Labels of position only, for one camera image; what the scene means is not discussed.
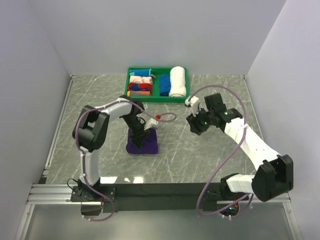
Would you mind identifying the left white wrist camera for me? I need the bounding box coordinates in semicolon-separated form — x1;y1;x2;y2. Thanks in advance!
144;118;159;130

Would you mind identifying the orange grey rolled towel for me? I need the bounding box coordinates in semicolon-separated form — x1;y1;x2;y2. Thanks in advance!
127;90;151;97

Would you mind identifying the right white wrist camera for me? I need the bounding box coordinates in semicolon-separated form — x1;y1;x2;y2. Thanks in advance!
184;96;201;117

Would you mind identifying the purple towel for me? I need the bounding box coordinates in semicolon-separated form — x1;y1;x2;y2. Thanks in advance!
125;128;159;155

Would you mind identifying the teal blue rolled towel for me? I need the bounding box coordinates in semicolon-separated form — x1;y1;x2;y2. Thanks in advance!
129;68;153;77

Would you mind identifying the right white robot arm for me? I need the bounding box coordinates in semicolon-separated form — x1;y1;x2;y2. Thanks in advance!
185;93;294;202

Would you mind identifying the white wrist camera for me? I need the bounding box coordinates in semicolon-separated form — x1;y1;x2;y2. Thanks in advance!
184;96;201;117
144;118;159;130

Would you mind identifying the green plastic tray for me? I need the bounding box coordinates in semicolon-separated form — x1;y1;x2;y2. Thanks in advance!
124;66;190;103

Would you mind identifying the pink rolled towel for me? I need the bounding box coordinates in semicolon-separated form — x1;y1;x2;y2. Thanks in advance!
129;75;153;85

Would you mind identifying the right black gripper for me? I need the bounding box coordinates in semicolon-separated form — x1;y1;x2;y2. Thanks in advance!
186;105;214;136

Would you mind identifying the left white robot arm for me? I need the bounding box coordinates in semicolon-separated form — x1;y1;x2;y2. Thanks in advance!
72;95;149;201

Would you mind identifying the right aluminium side rail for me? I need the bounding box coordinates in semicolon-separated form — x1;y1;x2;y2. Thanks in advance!
243;74;280;183

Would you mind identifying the red blue rolled towel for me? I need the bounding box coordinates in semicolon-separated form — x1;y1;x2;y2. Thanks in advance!
127;82;152;92

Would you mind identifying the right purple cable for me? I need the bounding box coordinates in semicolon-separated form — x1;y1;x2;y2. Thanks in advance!
188;84;255;219

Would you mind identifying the aluminium side rail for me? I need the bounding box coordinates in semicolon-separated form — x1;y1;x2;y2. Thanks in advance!
243;74;280;183
38;74;76;184

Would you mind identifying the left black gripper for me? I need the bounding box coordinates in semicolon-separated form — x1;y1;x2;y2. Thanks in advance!
122;114;151;150

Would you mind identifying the aluminium front rail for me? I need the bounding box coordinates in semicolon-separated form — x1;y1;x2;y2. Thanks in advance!
26;184;292;205

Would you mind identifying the black base bar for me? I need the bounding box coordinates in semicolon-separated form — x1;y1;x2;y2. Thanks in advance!
69;183;250;213

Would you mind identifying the purple cable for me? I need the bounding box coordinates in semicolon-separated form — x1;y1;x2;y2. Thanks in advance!
74;97;177;223
188;84;255;219

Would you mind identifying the left aluminium side rail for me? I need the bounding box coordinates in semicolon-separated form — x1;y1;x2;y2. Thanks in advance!
38;74;76;184

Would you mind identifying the white rolled towel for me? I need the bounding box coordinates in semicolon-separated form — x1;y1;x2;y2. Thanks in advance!
169;66;187;97

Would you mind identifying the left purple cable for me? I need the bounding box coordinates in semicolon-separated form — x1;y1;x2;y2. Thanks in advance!
74;97;177;223

